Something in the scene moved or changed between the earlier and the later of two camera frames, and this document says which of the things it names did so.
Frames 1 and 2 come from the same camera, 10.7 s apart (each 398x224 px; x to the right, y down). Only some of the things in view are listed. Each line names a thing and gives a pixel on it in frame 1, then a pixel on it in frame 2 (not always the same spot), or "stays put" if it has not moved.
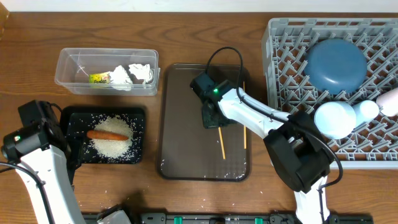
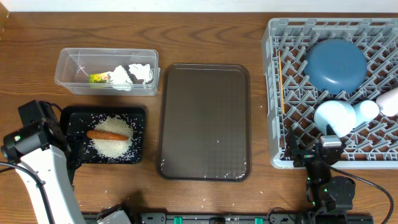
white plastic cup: [388, 102] stays put
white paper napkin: [119, 79] stays put
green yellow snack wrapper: [100, 78] stays put
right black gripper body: [209, 121] → [306, 157]
